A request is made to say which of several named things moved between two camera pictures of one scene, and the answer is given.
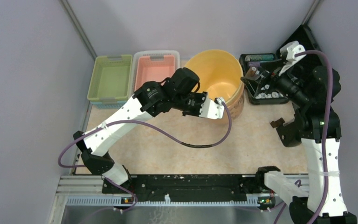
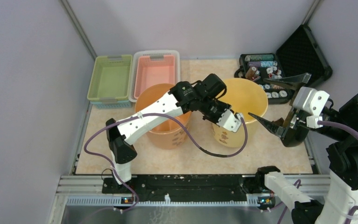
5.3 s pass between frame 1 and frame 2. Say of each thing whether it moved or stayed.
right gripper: moved
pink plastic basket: stayed
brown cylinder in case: stayed
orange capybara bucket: moved
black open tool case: stayed
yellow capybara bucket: moved
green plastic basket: stayed
